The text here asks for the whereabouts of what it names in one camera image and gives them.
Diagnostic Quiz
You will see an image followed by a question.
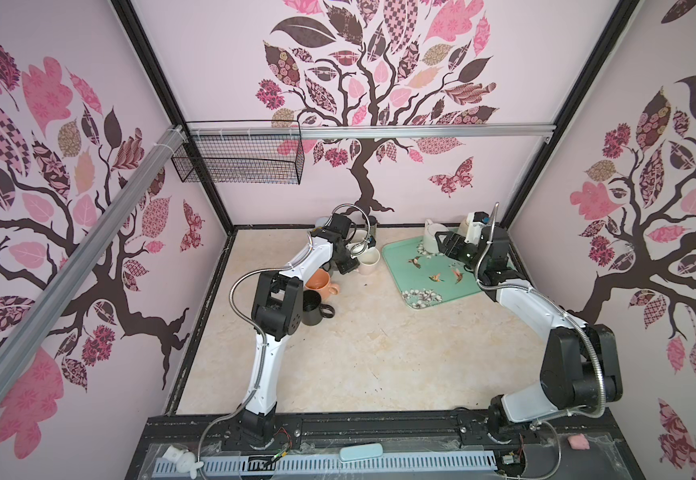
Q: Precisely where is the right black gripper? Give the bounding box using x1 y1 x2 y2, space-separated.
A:
435 230 486 275

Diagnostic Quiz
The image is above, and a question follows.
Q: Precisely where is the white teapot shaped mug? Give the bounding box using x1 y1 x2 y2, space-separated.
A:
423 219 449 255

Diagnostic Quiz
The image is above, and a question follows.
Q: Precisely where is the black mug white base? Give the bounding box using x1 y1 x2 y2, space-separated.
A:
458 211 490 245

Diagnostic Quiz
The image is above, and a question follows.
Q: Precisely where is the pale pink mug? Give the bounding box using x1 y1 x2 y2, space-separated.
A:
357 247 381 275

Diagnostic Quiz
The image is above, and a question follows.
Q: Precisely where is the green floral tray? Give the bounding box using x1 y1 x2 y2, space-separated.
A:
381 236 481 310

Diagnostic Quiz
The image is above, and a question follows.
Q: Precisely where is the peach orange mug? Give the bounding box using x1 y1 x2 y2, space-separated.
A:
306 268 340 302

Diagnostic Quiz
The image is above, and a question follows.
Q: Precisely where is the black mug white inside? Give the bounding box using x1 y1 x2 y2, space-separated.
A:
302 290 336 326

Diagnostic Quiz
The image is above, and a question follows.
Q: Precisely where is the light grey mug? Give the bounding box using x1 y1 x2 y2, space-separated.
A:
348 228 368 248

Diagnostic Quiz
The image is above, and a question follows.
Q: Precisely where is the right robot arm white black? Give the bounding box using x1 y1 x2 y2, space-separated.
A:
435 225 624 443

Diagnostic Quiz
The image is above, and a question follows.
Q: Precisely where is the glass spice jar black lid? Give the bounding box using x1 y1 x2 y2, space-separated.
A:
367 215 379 248

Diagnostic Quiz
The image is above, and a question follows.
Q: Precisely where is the pink sponge piece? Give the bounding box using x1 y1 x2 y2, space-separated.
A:
567 434 590 451

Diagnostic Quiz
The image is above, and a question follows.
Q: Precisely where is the white plug adapter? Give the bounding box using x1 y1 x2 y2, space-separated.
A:
162 445 204 479

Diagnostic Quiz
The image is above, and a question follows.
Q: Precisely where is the back aluminium rail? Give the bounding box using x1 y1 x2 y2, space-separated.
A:
300 123 556 140

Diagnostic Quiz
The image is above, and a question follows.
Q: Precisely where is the aluminium rail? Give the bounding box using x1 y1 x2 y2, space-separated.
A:
0 125 186 404
300 123 556 140

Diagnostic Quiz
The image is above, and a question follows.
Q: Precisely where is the black wire basket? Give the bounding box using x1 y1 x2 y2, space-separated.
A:
172 120 305 185

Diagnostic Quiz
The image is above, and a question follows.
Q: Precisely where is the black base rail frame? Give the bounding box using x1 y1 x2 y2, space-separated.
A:
127 407 643 479

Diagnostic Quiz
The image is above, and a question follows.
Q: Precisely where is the white slotted cable duct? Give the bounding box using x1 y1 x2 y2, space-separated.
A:
152 451 499 479

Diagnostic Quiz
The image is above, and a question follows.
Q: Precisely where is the left aluminium rail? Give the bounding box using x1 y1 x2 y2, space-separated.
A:
0 125 186 404

